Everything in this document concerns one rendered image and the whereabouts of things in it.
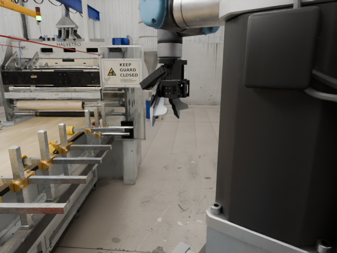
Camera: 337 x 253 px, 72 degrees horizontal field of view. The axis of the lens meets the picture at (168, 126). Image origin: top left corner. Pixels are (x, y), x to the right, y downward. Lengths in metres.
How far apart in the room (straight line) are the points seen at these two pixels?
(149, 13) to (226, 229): 0.45
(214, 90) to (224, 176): 9.01
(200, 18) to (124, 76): 2.40
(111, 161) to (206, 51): 6.69
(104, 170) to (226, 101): 3.22
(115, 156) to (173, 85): 2.62
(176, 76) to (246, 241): 0.57
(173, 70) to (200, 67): 8.40
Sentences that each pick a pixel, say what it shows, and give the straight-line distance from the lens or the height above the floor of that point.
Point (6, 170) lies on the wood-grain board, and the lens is 1.72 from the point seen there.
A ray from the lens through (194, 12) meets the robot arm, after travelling 0.50.
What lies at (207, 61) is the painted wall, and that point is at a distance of 9.13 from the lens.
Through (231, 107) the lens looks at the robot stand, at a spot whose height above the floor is 1.46.
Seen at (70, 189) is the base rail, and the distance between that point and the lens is 1.83.
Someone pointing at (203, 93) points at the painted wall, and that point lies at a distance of 9.16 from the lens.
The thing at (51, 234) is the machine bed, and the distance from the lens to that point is 2.31.
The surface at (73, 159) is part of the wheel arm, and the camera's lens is 1.53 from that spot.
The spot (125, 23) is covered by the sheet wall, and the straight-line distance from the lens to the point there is 9.54.
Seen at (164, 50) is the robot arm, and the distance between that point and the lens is 0.71.
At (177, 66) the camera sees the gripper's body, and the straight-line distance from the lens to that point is 0.70.
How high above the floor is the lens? 1.49
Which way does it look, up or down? 14 degrees down
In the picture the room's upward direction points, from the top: straight up
